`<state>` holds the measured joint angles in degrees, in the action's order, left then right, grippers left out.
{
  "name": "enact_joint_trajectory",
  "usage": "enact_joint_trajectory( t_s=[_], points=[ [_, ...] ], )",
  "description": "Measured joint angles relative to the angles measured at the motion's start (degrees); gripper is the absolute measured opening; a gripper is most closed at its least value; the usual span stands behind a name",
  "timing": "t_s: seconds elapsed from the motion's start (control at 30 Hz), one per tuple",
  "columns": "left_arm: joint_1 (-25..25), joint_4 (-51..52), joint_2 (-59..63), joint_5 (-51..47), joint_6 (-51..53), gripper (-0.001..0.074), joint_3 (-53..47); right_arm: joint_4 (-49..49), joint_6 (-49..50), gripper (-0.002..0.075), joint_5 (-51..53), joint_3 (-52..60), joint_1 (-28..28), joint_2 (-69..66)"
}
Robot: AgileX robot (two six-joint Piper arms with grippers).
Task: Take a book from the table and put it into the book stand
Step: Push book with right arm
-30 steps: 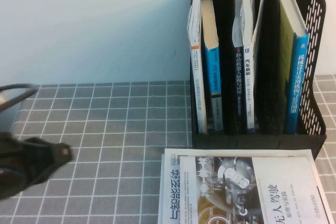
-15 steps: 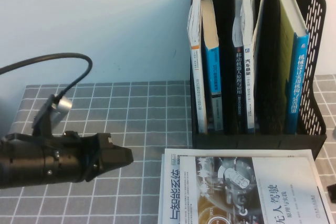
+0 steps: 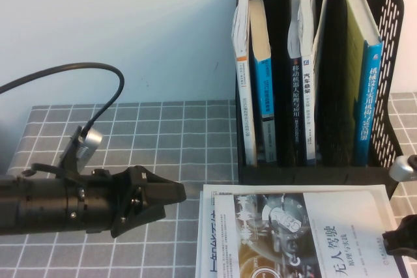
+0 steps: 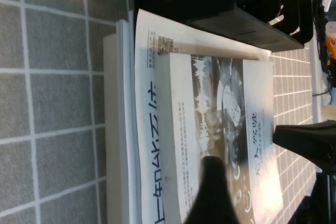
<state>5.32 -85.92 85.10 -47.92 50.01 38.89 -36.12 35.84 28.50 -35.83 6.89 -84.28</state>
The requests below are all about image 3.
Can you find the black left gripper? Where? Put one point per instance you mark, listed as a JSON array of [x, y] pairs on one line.
[[127, 193]]

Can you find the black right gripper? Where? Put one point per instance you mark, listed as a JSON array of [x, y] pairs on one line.
[[408, 235]]

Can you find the white driverless car cover book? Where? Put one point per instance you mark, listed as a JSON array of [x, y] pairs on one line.
[[325, 242]]

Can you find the black mesh plastic book stand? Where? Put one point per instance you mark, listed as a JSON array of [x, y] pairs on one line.
[[325, 177]]

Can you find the white spine book orange band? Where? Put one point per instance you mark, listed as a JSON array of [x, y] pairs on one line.
[[244, 102]]

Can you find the large blue spine green book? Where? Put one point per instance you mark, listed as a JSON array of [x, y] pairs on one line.
[[368, 102]]

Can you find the light blue spine paperback book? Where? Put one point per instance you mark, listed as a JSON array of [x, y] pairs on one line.
[[267, 95]]

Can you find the white and navy spine book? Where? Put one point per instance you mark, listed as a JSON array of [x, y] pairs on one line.
[[309, 102]]

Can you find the black spine robotics book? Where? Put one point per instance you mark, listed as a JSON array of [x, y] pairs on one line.
[[296, 95]]

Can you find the white intelligent systems magazine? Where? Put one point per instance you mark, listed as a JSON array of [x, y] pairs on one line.
[[207, 242]]

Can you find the grey white checked tablecloth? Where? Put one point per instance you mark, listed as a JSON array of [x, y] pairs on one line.
[[146, 134]]

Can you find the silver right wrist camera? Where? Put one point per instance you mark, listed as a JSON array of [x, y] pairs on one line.
[[401, 169]]

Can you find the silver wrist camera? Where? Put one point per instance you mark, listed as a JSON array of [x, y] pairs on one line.
[[401, 169], [90, 144]]

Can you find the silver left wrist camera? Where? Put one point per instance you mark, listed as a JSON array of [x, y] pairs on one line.
[[90, 144]]

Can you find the black left camera mount bracket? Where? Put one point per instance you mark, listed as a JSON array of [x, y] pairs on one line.
[[70, 154]]

